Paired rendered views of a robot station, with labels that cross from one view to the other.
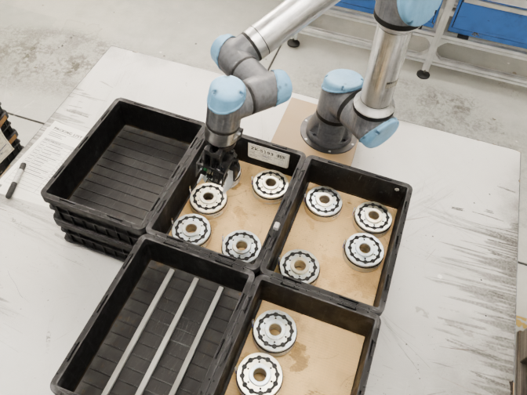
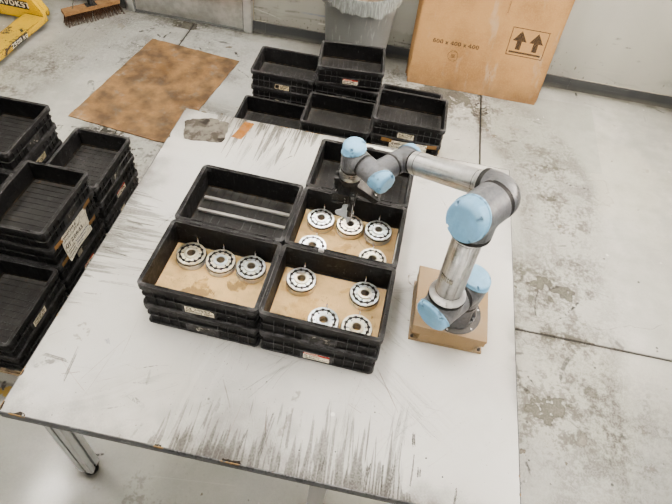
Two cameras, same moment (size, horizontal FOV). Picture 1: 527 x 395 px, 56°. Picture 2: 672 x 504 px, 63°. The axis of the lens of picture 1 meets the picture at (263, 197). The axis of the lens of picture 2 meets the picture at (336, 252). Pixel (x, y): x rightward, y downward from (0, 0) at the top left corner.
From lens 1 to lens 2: 1.39 m
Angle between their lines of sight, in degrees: 47
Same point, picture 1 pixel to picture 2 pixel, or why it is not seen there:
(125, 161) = not seen: hidden behind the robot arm
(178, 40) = (633, 266)
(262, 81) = (372, 164)
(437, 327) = (283, 407)
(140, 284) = (279, 203)
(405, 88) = not seen: outside the picture
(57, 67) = (543, 188)
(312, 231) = (338, 292)
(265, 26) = (422, 156)
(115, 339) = (243, 198)
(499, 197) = (440, 486)
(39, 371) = not seen: hidden behind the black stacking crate
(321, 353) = (240, 298)
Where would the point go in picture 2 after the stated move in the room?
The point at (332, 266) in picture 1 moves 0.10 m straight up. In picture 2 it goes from (309, 305) to (311, 288)
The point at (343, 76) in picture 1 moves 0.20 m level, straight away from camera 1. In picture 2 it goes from (476, 274) to (538, 282)
